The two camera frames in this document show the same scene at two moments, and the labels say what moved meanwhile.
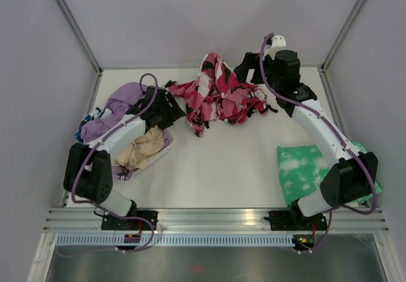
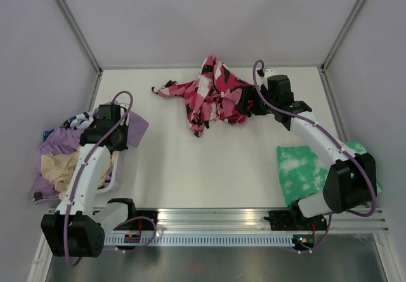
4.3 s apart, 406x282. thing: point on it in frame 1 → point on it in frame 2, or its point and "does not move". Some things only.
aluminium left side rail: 96,85 does not move
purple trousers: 122,97 → 67,140
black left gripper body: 168,115 → 122,138
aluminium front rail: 209,220 does not move
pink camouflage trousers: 214,93 does not move
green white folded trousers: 302,169 does not move
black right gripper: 251,60 → 249,93
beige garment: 137,154 → 59,170
